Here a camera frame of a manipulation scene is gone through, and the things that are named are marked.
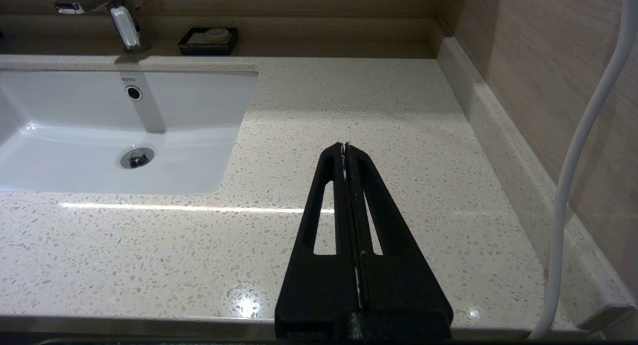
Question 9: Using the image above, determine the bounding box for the chrome faucet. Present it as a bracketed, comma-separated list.
[54, 0, 152, 54]

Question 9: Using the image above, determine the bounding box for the chrome sink drain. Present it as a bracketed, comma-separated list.
[120, 146, 155, 170]

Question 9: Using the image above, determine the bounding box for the black soap dish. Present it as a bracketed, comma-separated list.
[178, 27, 239, 56]

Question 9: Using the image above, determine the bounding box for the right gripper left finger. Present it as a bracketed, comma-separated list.
[274, 143, 361, 339]

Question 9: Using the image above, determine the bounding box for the white cable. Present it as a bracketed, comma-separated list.
[527, 0, 638, 341]

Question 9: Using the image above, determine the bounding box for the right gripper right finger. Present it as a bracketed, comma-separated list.
[345, 144, 454, 339]

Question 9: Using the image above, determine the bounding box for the white sink basin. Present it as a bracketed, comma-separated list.
[0, 68, 259, 195]

